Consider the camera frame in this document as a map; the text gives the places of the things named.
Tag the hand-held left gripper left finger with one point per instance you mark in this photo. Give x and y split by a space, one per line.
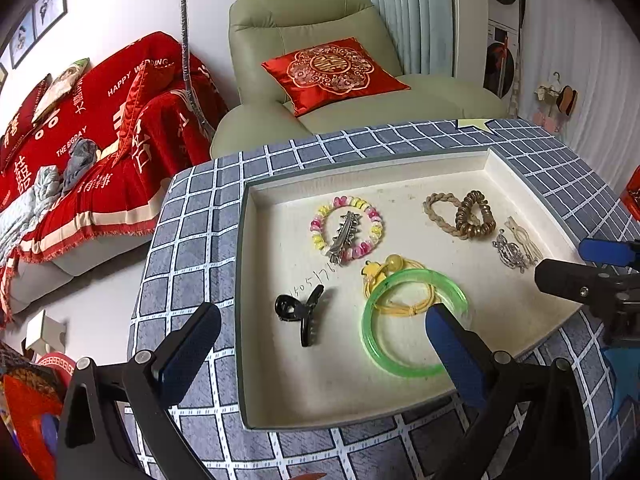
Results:
192 355

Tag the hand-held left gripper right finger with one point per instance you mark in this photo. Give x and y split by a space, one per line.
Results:
455 355

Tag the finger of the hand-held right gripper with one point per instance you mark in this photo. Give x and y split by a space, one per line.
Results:
565 280
607 251

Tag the green translucent bangle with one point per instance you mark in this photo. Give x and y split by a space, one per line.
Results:
372 330

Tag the white tray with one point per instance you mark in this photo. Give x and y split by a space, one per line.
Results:
300 385

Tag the silver metal hair clip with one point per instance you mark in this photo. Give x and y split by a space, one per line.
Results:
342 235

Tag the white hair clip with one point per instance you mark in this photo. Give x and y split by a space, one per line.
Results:
525 237

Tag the silver rhinestone hair clip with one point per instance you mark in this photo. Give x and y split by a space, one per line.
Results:
510 252

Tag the black claw hair clip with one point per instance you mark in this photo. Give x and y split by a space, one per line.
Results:
310 325

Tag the grey checked tablecloth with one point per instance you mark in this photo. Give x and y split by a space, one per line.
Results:
195 220

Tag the grey sofa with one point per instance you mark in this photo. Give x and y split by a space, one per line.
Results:
80 260

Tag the small white box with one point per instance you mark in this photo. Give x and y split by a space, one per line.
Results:
42 330

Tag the hanging pink ornaments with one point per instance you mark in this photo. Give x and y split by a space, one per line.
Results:
557 102

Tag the red patterned box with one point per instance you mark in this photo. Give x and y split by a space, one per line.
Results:
25 410

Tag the light teal cloth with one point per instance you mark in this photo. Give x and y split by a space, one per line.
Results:
35 195

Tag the grey cloth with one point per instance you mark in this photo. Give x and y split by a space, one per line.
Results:
80 155

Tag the red-covered sofa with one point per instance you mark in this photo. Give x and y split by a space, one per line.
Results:
150 125

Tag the red satin pillow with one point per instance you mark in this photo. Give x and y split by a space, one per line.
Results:
142 90

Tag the red pillow gold characters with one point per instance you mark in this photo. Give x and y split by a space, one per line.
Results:
20 125

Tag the photo print pillow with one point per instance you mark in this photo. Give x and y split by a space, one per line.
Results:
65 80

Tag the red embroidered cushion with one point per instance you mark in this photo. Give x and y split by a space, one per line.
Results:
330 67

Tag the light blue curtain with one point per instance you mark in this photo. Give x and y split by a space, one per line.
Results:
400 10

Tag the silver lamp pole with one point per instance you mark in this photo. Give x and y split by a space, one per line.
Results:
186 35

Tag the green leather armchair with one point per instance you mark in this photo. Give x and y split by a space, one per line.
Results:
300 15

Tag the framed wall picture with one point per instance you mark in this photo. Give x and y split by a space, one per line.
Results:
22 37
50 5

